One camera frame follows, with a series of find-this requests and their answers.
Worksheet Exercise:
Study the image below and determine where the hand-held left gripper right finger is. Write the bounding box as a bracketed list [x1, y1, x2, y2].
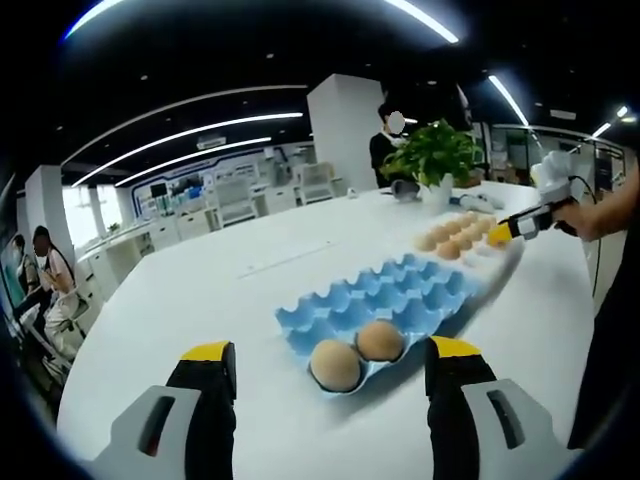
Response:
[424, 335, 576, 480]

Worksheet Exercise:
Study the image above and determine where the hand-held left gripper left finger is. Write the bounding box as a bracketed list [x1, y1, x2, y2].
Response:
[89, 340, 239, 480]

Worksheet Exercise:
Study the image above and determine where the cluster of brown eggs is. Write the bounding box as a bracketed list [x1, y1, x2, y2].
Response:
[414, 210, 499, 261]

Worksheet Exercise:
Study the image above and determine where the single brown egg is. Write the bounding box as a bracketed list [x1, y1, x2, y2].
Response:
[355, 320, 405, 362]
[309, 339, 361, 392]

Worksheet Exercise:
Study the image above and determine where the blue egg tray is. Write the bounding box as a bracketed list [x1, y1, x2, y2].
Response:
[274, 253, 477, 399]

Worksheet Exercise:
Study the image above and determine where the person's right hand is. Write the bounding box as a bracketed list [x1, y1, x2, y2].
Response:
[552, 198, 609, 244]

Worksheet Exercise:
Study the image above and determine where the white blue handheld tool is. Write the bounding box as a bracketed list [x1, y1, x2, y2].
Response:
[458, 193, 506, 214]

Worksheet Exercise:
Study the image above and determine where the ceiling light strip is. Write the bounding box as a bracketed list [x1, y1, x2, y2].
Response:
[487, 74, 530, 129]
[394, 0, 460, 44]
[71, 112, 305, 187]
[115, 138, 274, 186]

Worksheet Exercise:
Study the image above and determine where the white table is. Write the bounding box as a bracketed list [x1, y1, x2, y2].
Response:
[55, 185, 596, 480]

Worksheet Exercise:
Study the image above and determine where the grey rounded object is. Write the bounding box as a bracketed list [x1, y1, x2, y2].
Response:
[392, 180, 424, 202]

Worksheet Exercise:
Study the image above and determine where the potted green plant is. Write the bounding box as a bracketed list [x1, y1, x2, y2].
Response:
[380, 118, 484, 209]

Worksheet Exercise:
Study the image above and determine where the grey office chair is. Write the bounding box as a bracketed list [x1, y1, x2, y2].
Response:
[47, 294, 89, 361]

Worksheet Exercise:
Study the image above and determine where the white power strip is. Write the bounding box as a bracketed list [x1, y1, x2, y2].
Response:
[238, 240, 334, 279]

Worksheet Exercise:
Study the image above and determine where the white cabinet row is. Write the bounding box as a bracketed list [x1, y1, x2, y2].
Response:
[77, 189, 316, 261]

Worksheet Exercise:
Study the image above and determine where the white office chair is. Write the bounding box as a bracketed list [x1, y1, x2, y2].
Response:
[217, 179, 261, 226]
[299, 162, 341, 204]

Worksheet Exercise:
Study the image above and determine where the white pillar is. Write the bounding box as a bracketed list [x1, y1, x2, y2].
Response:
[24, 164, 69, 251]
[305, 73, 386, 194]

